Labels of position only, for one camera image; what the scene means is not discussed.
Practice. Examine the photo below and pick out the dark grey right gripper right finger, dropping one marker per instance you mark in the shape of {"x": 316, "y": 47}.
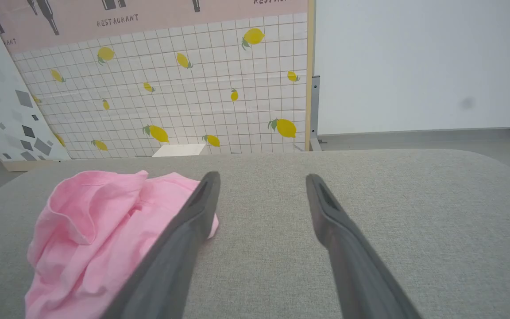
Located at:
{"x": 348, "y": 257}

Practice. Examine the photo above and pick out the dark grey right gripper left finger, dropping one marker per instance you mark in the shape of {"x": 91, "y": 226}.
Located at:
{"x": 179, "y": 248}

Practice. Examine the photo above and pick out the pink garment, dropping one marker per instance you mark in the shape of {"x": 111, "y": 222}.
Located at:
{"x": 95, "y": 230}

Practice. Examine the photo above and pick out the small white box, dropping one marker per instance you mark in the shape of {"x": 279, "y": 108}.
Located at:
{"x": 179, "y": 150}

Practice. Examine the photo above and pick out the lemon print tile backdrop panel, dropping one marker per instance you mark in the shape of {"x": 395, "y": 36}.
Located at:
{"x": 193, "y": 88}

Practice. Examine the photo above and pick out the grey metal bracket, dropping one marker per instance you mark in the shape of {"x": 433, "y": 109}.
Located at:
{"x": 315, "y": 115}

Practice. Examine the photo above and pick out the light wooden frame post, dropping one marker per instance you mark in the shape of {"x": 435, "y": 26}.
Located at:
{"x": 310, "y": 66}

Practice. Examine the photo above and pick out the plain white wall panel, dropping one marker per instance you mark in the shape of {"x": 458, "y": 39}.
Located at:
{"x": 414, "y": 57}

